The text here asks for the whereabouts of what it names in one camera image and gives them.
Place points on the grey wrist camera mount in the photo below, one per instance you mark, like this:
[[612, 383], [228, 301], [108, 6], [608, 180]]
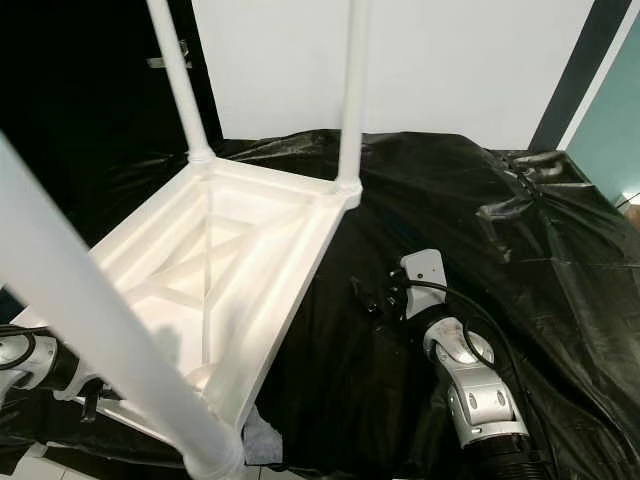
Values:
[[85, 385], [423, 272]]

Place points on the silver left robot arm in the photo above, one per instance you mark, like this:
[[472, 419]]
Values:
[[25, 360]]

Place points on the teal glass panel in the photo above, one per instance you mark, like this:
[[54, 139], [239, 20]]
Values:
[[610, 130]]

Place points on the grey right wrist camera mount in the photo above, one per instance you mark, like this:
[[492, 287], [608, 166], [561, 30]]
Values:
[[423, 272]]

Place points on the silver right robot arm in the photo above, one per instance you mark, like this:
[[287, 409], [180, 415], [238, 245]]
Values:
[[475, 390]]

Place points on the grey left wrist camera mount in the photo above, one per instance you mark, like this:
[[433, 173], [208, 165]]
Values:
[[85, 385]]

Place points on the black window frame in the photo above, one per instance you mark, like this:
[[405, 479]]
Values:
[[570, 75]]

